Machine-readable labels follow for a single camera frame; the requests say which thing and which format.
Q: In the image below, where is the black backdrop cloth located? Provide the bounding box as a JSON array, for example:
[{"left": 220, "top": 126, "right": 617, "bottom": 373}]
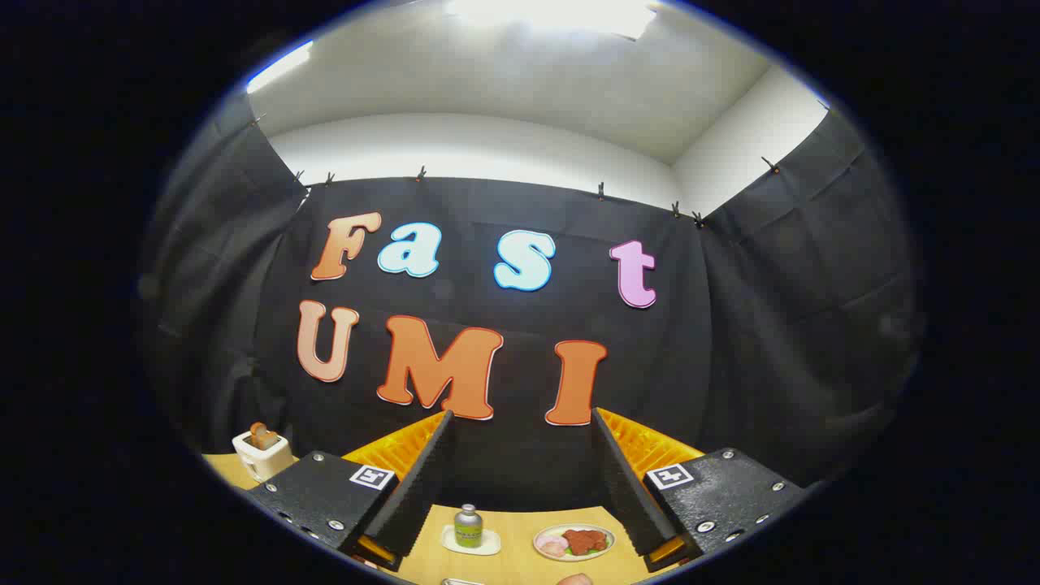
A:
[{"left": 138, "top": 89, "right": 927, "bottom": 513}]

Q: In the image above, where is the ceiling light panel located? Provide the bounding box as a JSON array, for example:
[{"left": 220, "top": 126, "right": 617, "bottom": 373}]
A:
[{"left": 443, "top": 0, "right": 657, "bottom": 40}]

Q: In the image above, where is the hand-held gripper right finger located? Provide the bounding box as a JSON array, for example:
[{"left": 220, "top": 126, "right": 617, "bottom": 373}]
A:
[{"left": 591, "top": 408, "right": 809, "bottom": 574}]

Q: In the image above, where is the ceiling light strip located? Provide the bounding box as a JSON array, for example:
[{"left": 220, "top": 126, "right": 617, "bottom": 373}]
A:
[{"left": 246, "top": 41, "right": 314, "bottom": 94}]

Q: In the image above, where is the green drink bottle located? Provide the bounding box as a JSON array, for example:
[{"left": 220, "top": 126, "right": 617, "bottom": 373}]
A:
[{"left": 453, "top": 504, "right": 483, "bottom": 548}]

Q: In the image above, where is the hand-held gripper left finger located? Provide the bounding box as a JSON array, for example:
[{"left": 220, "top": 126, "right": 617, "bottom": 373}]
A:
[{"left": 244, "top": 410, "right": 454, "bottom": 572}]

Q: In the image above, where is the white square coaster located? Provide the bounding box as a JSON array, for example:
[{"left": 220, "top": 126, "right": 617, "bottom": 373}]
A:
[{"left": 441, "top": 524, "right": 502, "bottom": 557}]

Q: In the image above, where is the red meat piece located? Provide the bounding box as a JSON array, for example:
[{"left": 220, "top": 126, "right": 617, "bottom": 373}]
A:
[{"left": 562, "top": 529, "right": 609, "bottom": 556}]

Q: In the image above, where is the white toaster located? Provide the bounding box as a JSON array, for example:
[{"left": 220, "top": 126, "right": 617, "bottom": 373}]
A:
[{"left": 232, "top": 429, "right": 295, "bottom": 483}]

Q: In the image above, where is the white round food plate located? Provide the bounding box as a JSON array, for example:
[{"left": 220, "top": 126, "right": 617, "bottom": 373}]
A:
[{"left": 533, "top": 523, "right": 616, "bottom": 562}]

